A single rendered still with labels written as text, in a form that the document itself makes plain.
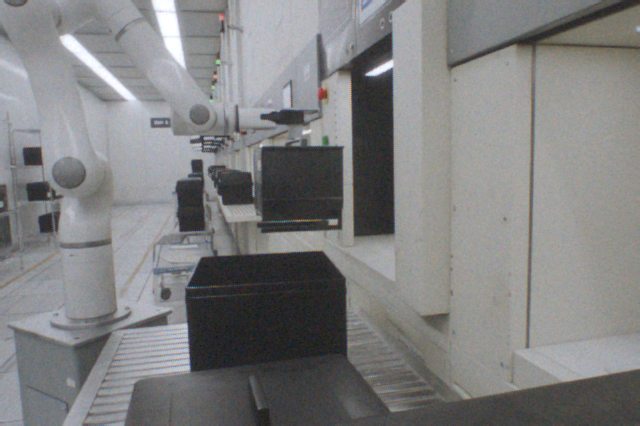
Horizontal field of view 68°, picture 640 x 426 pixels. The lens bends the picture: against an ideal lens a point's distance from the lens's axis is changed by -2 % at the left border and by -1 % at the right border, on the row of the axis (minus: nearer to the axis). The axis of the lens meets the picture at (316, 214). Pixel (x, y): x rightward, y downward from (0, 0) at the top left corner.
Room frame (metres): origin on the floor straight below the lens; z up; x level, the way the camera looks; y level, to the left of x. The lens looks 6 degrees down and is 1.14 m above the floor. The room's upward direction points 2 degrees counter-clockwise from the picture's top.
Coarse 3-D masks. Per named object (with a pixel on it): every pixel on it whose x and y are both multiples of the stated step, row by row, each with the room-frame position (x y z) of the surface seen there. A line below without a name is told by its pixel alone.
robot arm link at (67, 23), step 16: (64, 0) 1.19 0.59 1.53; (80, 0) 1.16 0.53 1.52; (96, 0) 1.15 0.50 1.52; (112, 0) 1.16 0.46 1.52; (128, 0) 1.19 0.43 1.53; (64, 16) 1.21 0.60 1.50; (80, 16) 1.19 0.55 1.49; (96, 16) 1.18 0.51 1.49; (112, 16) 1.16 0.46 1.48; (128, 16) 1.17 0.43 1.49; (64, 32) 1.23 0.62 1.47; (112, 32) 1.18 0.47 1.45
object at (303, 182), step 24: (288, 144) 1.40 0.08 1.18; (264, 168) 1.17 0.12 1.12; (288, 168) 1.19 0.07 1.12; (312, 168) 1.20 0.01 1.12; (336, 168) 1.21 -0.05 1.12; (264, 192) 1.17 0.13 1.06; (288, 192) 1.19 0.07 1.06; (312, 192) 1.20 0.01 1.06; (336, 192) 1.21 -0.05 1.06; (264, 216) 1.17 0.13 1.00; (288, 216) 1.21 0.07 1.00; (312, 216) 1.23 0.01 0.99; (336, 216) 1.24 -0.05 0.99
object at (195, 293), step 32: (224, 256) 1.05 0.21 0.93; (256, 256) 1.06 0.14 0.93; (288, 256) 1.07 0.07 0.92; (320, 256) 1.08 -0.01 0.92; (192, 288) 0.78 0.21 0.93; (224, 288) 0.79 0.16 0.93; (256, 288) 0.79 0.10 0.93; (288, 288) 0.80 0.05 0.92; (320, 288) 0.81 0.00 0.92; (192, 320) 0.78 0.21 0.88; (224, 320) 0.79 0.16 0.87; (256, 320) 0.79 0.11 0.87; (288, 320) 0.80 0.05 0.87; (320, 320) 0.81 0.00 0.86; (192, 352) 0.78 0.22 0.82; (224, 352) 0.79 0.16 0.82; (256, 352) 0.79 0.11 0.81; (288, 352) 0.80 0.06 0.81; (320, 352) 0.81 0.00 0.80
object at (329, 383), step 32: (160, 384) 0.58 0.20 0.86; (192, 384) 0.58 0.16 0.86; (224, 384) 0.57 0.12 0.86; (256, 384) 0.51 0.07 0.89; (288, 384) 0.57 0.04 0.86; (320, 384) 0.57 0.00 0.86; (352, 384) 0.57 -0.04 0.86; (128, 416) 0.50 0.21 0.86; (160, 416) 0.50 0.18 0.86; (192, 416) 0.50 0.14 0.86; (224, 416) 0.50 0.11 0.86; (256, 416) 0.47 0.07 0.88; (288, 416) 0.49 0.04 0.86; (320, 416) 0.49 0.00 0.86; (352, 416) 0.49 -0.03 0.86
